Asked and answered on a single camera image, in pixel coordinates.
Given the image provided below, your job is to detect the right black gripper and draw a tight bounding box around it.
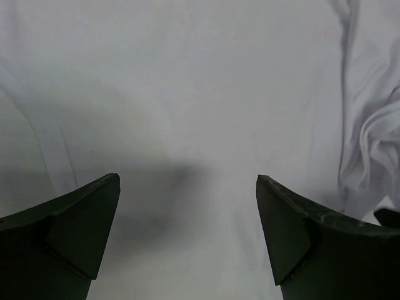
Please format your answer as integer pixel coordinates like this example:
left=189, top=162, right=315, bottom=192
left=374, top=208, right=400, bottom=228

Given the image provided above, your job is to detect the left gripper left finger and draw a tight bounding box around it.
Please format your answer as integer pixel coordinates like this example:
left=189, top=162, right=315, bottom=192
left=1, top=173, right=120, bottom=300

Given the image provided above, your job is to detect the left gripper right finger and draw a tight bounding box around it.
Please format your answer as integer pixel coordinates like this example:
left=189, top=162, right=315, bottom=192
left=256, top=175, right=399, bottom=300

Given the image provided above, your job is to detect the white t shirt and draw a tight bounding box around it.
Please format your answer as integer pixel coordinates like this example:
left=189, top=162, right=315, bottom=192
left=1, top=1, right=399, bottom=299

